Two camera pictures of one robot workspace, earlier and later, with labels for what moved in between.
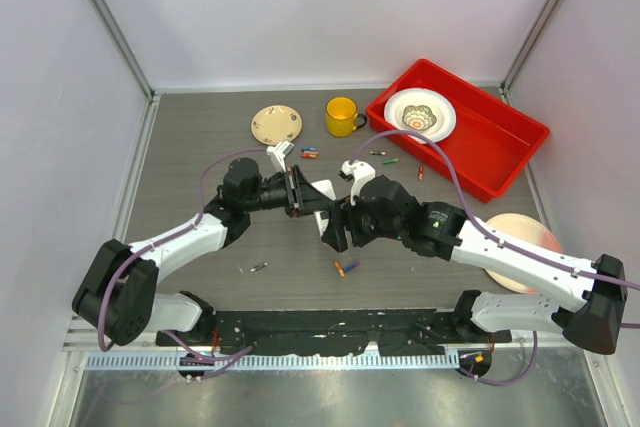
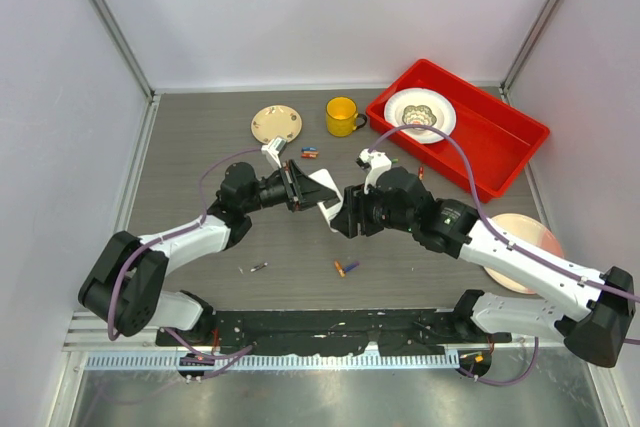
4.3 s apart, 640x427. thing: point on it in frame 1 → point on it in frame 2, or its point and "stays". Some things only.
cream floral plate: (275, 124) stays
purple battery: (352, 266) stays
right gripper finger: (335, 233) → (357, 212)
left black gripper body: (288, 177) stays
